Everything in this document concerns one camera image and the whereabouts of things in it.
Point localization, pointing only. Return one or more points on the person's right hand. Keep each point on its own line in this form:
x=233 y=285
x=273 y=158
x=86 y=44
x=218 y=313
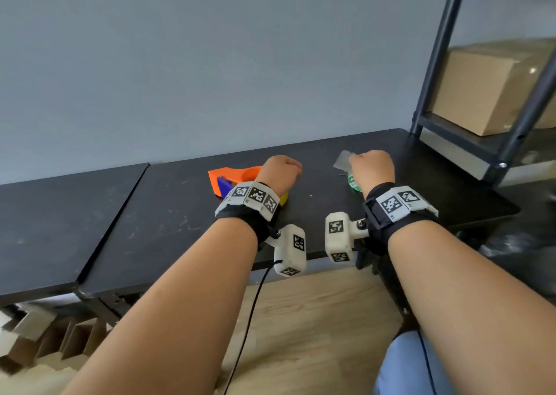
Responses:
x=374 y=171

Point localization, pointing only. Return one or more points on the person's left hand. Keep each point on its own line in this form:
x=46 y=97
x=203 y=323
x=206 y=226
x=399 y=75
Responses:
x=278 y=173

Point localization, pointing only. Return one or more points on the person's right fingers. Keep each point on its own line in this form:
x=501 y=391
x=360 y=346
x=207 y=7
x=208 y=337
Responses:
x=353 y=160

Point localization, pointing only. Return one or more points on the person's left fingers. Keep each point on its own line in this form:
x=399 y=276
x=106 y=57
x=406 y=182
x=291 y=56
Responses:
x=297 y=166

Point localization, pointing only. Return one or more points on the person's left forearm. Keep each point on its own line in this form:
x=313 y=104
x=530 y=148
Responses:
x=173 y=312

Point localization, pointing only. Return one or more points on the person's right forearm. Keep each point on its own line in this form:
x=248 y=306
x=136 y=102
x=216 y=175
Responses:
x=469 y=312

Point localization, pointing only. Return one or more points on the clear plastic packet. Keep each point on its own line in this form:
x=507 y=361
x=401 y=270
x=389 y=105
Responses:
x=343 y=160

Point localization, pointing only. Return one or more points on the green round object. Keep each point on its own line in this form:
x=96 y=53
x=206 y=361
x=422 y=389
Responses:
x=353 y=185

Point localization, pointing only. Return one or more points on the yellow plastic piece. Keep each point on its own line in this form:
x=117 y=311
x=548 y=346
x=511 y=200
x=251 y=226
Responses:
x=284 y=199

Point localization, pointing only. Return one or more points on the black wristband with marker tiles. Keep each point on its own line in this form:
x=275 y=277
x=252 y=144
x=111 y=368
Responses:
x=393 y=210
x=254 y=201

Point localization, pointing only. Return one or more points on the orange tape dispenser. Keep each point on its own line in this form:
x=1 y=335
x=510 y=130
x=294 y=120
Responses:
x=236 y=174

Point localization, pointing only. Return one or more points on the blue plastic block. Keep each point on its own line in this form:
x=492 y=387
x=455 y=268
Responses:
x=224 y=186

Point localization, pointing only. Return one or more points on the brown cardboard box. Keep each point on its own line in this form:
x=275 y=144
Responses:
x=486 y=86

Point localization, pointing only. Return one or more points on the black metal shelf rack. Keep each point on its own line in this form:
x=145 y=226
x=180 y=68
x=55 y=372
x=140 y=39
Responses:
x=514 y=138

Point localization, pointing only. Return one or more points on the black plastic bag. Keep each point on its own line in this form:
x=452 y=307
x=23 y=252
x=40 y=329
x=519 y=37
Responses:
x=521 y=251

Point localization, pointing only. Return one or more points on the person's blue trouser leg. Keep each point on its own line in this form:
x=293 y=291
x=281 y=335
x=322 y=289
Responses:
x=404 y=368

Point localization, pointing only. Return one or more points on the pile of cardboard pieces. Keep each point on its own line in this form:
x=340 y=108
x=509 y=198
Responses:
x=47 y=334

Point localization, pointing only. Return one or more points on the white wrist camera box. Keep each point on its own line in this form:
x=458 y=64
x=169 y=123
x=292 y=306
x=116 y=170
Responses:
x=292 y=251
x=339 y=236

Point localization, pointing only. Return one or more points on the black table leg frame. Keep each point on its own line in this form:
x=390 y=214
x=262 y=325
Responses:
x=108 y=303
x=391 y=282

